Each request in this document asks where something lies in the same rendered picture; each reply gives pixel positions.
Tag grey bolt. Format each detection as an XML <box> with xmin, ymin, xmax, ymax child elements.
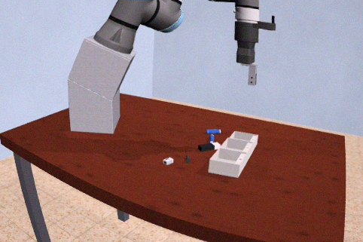
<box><xmin>185</xmin><ymin>155</ymin><xmax>191</xmax><ymax>163</ymax></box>

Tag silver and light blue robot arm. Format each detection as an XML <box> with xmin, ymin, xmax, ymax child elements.
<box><xmin>93</xmin><ymin>0</ymin><xmax>259</xmax><ymax>54</ymax></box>

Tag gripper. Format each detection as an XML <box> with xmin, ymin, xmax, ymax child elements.
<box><xmin>233</xmin><ymin>7</ymin><xmax>276</xmax><ymax>86</ymax></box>

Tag white three-compartment bin rack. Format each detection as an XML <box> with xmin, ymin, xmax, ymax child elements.
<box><xmin>209</xmin><ymin>131</ymin><xmax>258</xmax><ymax>178</ymax></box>

